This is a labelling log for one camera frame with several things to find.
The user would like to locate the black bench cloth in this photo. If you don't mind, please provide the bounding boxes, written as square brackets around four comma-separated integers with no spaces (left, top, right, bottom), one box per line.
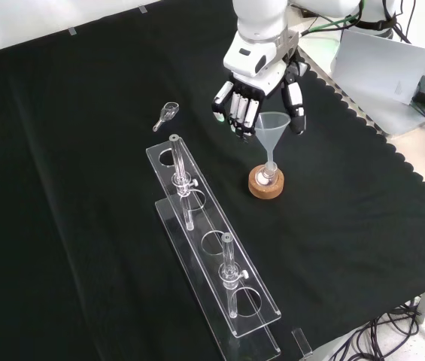
[0,0,425,361]

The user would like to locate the clear round-bottom flask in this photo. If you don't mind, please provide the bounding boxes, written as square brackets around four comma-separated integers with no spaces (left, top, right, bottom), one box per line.
[256,163,279,188]

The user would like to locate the clear acrylic funnel stand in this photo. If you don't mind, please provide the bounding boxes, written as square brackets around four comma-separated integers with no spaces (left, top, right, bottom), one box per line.
[145,133,283,358]

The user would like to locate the clear glass weighing funnel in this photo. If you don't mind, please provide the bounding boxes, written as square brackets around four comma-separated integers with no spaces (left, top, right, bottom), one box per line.
[152,102,181,132]

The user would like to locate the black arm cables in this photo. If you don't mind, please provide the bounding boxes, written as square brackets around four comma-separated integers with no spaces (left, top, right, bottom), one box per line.
[381,0,416,44]

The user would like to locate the black floor cables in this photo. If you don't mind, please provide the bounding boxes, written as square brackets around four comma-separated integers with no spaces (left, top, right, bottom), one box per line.
[342,289,425,361]

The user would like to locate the cork ring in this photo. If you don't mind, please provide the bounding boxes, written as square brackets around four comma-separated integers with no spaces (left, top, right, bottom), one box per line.
[248,165,285,199]

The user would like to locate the green cable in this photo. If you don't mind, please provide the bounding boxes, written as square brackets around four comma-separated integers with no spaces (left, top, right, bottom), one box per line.
[302,0,367,37]

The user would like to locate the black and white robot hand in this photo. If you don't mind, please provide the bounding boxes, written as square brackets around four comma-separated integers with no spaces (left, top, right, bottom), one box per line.
[211,32,311,144]

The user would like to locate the translucent plastic funnel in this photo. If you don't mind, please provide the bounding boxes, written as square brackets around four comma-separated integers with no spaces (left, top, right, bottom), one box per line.
[253,111,291,174]

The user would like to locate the small clear acrylic block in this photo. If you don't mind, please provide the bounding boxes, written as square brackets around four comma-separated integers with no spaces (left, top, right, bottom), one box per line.
[290,328,313,358]

